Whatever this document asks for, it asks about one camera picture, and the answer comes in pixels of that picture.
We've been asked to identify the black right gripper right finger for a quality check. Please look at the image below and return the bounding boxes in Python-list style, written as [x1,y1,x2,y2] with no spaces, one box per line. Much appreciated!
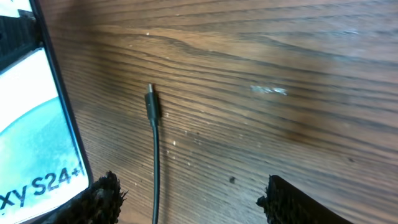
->
[256,175,351,224]

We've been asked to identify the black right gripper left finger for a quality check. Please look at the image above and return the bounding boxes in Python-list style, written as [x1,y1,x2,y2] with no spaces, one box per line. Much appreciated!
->
[40,171,126,224]

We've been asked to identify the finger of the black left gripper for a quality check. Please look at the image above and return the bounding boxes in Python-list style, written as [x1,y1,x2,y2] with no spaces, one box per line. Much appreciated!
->
[1,9,41,70]

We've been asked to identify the Galaxy S24+ smartphone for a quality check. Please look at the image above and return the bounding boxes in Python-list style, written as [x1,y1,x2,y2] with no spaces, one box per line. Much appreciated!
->
[1,0,93,223]

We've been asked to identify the black USB charging cable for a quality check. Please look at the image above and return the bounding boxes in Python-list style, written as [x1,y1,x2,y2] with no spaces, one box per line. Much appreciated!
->
[144,83,162,224]

